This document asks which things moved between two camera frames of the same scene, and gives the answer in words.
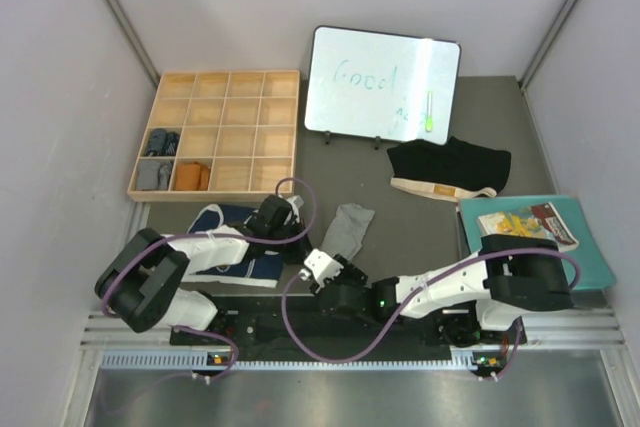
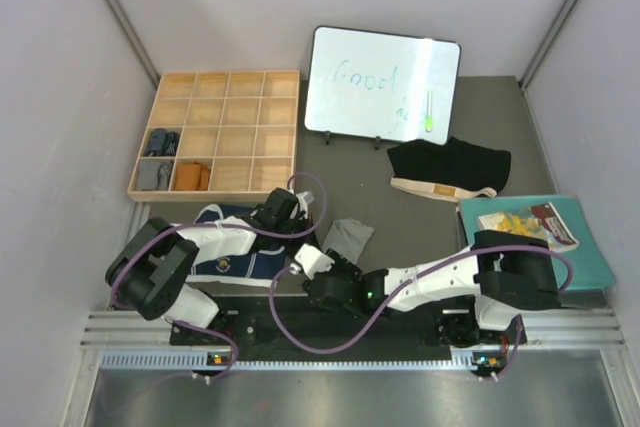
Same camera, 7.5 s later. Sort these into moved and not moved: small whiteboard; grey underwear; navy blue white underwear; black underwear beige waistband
Moved: grey underwear
Not moved: black underwear beige waistband; small whiteboard; navy blue white underwear
